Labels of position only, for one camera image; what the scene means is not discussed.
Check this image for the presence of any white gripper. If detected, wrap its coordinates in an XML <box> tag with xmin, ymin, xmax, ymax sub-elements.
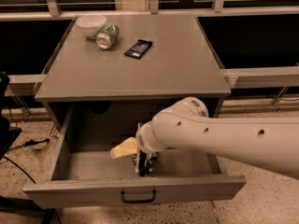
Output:
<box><xmin>110</xmin><ymin>122</ymin><xmax>166</xmax><ymax>159</ymax></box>

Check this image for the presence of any blue chip bag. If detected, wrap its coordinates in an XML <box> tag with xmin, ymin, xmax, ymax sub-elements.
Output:
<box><xmin>133</xmin><ymin>147</ymin><xmax>159</xmax><ymax>176</ymax></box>

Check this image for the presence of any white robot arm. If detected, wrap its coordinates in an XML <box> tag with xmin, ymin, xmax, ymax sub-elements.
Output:
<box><xmin>110</xmin><ymin>97</ymin><xmax>299</xmax><ymax>179</ymax></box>

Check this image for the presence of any open grey top drawer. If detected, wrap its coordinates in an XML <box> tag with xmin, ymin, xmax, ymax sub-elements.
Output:
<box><xmin>24</xmin><ymin>104</ymin><xmax>246</xmax><ymax>209</ymax></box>

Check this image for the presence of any grey cabinet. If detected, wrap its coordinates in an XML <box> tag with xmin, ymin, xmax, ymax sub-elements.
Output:
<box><xmin>32</xmin><ymin>13</ymin><xmax>232</xmax><ymax>133</ymax></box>

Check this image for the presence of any dark blue candy bar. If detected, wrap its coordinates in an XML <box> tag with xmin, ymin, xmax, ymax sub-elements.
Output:
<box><xmin>124</xmin><ymin>39</ymin><xmax>152</xmax><ymax>60</ymax></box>

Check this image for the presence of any green soda can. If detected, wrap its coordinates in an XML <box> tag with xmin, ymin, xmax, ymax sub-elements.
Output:
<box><xmin>95</xmin><ymin>23</ymin><xmax>120</xmax><ymax>49</ymax></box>

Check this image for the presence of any black equipment at left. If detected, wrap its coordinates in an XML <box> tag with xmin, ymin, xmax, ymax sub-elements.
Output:
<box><xmin>0</xmin><ymin>72</ymin><xmax>21</xmax><ymax>160</ymax></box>

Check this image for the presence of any white bowl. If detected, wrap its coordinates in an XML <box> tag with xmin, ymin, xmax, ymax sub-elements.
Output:
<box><xmin>76</xmin><ymin>15</ymin><xmax>107</xmax><ymax>38</ymax></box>

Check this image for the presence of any metal window railing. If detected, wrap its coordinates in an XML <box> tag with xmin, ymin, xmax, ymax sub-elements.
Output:
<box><xmin>0</xmin><ymin>0</ymin><xmax>299</xmax><ymax>96</ymax></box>

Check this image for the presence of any black drawer handle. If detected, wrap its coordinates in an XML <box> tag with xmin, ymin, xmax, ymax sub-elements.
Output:
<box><xmin>121</xmin><ymin>189</ymin><xmax>156</xmax><ymax>204</ymax></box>

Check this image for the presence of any black cable on floor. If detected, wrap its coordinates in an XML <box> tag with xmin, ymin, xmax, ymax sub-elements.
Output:
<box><xmin>0</xmin><ymin>137</ymin><xmax>50</xmax><ymax>185</ymax></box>

